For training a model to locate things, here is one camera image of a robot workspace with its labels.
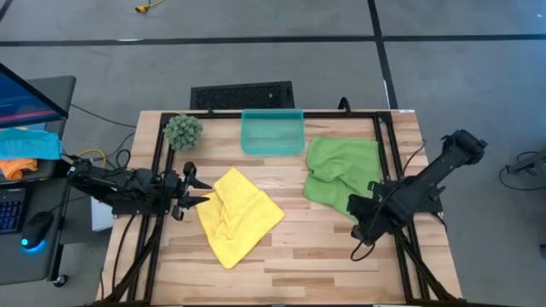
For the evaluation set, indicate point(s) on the black backlit keyboard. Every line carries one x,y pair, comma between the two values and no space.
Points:
10,211

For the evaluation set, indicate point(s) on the yellow microfiber towel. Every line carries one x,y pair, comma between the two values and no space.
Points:
239,217

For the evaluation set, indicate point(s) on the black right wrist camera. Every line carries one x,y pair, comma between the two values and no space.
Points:
363,235

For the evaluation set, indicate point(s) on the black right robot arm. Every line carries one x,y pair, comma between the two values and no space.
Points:
431,177

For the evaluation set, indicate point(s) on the black table clamp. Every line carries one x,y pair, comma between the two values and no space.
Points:
344,104

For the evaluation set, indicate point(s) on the white box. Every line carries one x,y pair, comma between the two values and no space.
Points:
101,215

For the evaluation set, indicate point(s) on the black computer mouse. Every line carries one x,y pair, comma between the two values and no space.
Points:
36,228

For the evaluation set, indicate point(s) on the orange cloth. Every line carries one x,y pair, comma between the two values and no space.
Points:
15,168

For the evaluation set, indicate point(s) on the blue cloth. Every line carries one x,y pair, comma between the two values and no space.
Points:
25,145

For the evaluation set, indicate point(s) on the black aluminium table frame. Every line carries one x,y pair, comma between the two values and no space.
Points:
222,115

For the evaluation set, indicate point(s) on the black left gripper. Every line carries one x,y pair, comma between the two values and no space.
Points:
172,189

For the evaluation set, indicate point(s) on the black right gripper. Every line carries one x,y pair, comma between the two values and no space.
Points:
379,204

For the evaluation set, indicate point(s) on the grey side desk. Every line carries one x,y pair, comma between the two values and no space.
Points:
25,268

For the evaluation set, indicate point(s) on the green artificial succulent plant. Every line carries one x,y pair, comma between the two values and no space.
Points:
183,132

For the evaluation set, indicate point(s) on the black caster wheel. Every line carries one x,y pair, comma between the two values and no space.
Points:
60,280

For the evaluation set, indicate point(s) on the green microfiber towel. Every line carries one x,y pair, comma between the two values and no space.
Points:
337,170

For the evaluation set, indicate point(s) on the computer monitor with blue screen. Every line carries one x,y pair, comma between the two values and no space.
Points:
25,100

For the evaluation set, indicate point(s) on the teal plastic basket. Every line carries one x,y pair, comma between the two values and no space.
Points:
273,132

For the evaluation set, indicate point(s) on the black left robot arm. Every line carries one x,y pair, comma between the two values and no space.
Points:
123,183

